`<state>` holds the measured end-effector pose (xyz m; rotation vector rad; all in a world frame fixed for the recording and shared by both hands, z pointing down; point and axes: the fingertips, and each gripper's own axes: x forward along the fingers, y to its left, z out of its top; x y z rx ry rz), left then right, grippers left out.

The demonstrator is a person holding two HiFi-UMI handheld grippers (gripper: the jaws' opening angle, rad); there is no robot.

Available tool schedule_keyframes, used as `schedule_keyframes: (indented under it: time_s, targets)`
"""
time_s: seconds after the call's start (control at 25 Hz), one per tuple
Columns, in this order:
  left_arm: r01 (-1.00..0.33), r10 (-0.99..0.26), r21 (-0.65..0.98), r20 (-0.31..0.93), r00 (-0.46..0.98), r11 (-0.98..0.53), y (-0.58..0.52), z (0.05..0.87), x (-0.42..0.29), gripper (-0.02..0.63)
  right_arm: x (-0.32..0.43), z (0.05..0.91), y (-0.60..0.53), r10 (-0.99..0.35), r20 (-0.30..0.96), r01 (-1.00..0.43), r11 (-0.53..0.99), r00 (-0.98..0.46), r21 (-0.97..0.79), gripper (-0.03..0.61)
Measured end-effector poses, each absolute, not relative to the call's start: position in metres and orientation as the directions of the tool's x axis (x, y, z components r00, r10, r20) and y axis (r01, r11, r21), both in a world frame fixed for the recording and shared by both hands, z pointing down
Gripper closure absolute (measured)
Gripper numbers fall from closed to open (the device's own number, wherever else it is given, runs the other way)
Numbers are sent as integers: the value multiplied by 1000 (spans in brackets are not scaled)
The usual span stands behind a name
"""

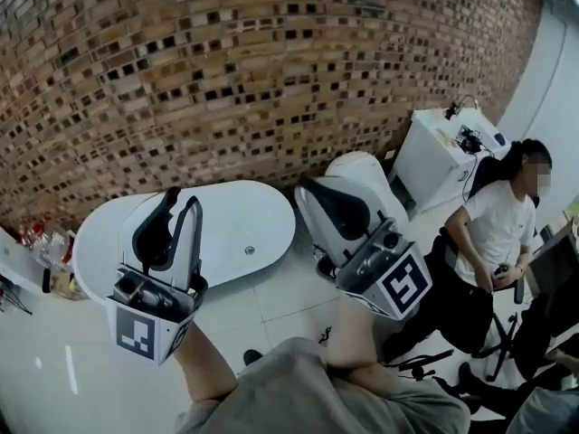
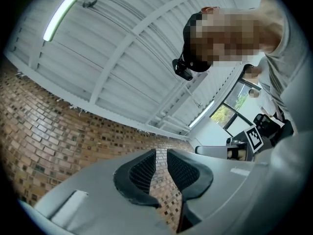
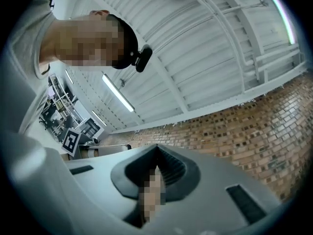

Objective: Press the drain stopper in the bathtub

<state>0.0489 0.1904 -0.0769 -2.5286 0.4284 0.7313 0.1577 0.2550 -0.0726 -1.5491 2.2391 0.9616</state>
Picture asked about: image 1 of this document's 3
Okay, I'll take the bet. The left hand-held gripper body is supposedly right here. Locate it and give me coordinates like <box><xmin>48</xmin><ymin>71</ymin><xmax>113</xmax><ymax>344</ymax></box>
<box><xmin>104</xmin><ymin>263</ymin><xmax>209</xmax><ymax>366</ymax></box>

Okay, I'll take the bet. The black device on cabinet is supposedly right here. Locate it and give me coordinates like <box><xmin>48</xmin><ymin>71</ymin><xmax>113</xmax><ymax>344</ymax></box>
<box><xmin>455</xmin><ymin>124</ymin><xmax>484</xmax><ymax>154</ymax></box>

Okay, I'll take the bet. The person's right forearm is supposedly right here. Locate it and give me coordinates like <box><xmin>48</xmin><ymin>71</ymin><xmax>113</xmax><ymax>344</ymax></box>
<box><xmin>323</xmin><ymin>295</ymin><xmax>402</xmax><ymax>395</ymax></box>

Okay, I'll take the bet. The bunch of clear plastic bottles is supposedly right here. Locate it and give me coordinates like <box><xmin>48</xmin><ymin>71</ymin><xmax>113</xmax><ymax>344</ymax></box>
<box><xmin>16</xmin><ymin>222</ymin><xmax>77</xmax><ymax>271</ymax></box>

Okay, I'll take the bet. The white side table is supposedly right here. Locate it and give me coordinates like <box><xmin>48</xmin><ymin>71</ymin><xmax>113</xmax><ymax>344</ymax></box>
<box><xmin>0</xmin><ymin>227</ymin><xmax>46</xmax><ymax>316</ymax></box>

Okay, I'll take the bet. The black hanging cable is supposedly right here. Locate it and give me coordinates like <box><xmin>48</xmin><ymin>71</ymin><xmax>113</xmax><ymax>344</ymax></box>
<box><xmin>460</xmin><ymin>149</ymin><xmax>495</xmax><ymax>203</ymax></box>

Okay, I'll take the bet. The black office chair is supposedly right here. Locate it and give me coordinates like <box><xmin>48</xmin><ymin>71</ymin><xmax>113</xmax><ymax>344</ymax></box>
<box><xmin>384</xmin><ymin>155</ymin><xmax>545</xmax><ymax>384</ymax></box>

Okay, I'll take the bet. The person's grey shirt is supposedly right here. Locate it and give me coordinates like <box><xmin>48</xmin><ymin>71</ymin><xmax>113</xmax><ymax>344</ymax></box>
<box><xmin>174</xmin><ymin>336</ymin><xmax>472</xmax><ymax>434</ymax></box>

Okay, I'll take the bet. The white toilet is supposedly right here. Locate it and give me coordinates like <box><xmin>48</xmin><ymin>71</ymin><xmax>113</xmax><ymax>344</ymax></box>
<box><xmin>321</xmin><ymin>150</ymin><xmax>411</xmax><ymax>261</ymax></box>

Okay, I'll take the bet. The white cabinet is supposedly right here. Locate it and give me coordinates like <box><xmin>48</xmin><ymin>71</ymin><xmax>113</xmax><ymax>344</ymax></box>
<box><xmin>391</xmin><ymin>108</ymin><xmax>513</xmax><ymax>215</ymax></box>

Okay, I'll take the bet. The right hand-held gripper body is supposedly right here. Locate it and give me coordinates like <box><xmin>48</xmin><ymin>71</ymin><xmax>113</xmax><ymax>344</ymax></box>
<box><xmin>334</xmin><ymin>217</ymin><xmax>433</xmax><ymax>321</ymax></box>

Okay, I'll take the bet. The brown cardboard box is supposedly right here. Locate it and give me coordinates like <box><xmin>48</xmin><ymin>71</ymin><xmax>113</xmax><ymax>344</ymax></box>
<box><xmin>41</xmin><ymin>267</ymin><xmax>90</xmax><ymax>301</ymax></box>

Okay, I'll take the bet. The person's left forearm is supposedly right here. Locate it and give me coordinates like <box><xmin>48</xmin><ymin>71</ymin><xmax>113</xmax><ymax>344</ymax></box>
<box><xmin>174</xmin><ymin>318</ymin><xmax>240</xmax><ymax>402</ymax></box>

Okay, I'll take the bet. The black gooseneck camera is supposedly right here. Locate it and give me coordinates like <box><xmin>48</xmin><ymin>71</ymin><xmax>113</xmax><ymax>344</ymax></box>
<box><xmin>444</xmin><ymin>96</ymin><xmax>479</xmax><ymax>121</ymax></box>

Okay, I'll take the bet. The white bathtub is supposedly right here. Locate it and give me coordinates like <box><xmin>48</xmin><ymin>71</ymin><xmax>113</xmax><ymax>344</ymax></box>
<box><xmin>71</xmin><ymin>179</ymin><xmax>298</xmax><ymax>307</ymax></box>

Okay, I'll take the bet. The dark monitor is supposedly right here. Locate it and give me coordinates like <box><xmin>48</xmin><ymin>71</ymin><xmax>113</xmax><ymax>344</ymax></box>
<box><xmin>527</xmin><ymin>229</ymin><xmax>579</xmax><ymax>298</ymax></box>

